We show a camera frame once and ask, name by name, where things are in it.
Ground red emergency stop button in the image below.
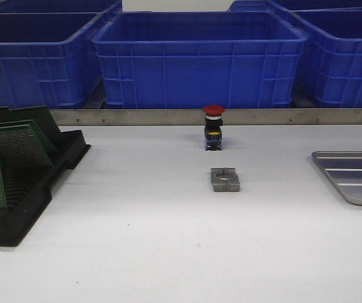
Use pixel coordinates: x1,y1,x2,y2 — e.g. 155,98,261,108
203,105,225,151

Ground green circuit board front row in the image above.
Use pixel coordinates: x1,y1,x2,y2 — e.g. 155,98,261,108
0,124,53,169

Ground centre blue plastic crate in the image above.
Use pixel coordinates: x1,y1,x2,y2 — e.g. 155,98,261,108
93,11,306,109

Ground silver metal tray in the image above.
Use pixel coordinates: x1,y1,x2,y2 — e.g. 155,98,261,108
311,151,362,206

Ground black slotted board rack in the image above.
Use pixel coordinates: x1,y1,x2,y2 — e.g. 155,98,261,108
0,130,90,247

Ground left blue plastic crate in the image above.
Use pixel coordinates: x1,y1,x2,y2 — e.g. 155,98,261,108
0,13,104,109

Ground blue plastic crate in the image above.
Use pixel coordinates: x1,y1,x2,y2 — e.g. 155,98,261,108
291,8,362,109
93,11,306,109
0,13,104,109

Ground grey metal clamp block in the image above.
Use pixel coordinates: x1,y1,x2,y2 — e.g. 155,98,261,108
210,167,241,192

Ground green circuit board middle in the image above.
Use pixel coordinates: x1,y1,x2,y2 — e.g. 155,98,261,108
0,119,57,153

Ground right blue plastic crate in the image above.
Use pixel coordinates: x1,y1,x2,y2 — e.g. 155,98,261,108
291,8,362,109

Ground far right blue crate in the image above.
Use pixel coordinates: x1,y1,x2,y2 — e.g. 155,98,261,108
228,0,362,12

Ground far left blue crate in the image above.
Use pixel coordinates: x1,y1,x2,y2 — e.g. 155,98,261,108
0,0,122,13

